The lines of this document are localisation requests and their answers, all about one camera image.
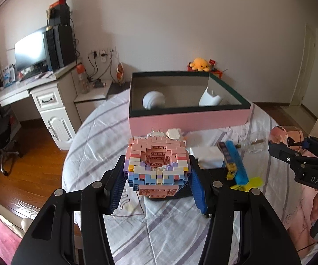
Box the orange octopus plush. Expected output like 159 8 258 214
189 57 212 72

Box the computer monitor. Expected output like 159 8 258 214
14 27 49 74

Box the white ball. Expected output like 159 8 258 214
143 91 166 110

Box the black computer tower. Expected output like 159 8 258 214
43 25 77 71

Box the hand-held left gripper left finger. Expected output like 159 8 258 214
11 155 128 265

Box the pastel building block model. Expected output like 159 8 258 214
123 128 190 199

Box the blue and white carton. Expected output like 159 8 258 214
2 64 16 85

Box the rose gold cylinder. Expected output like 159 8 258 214
269 125 305 151

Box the small yellow printed box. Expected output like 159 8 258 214
217 141 238 181

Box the black box with red items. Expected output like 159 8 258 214
47 0 71 27

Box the white desk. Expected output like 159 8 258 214
0 61 82 151

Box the wall power outlet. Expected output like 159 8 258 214
89 47 118 58

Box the white cardboard box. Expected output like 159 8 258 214
189 146 227 170

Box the pink storage box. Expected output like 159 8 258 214
128 71 252 137

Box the bottle with orange cap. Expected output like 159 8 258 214
76 63 90 94

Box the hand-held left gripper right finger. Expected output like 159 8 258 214
188 155 303 265

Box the low white bedside cabinet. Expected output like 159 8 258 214
73 79 132 127

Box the blue and yellow toy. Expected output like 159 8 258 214
225 140 249 185

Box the white door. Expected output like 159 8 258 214
288 23 318 108

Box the anatomy torso model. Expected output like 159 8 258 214
116 62 125 85

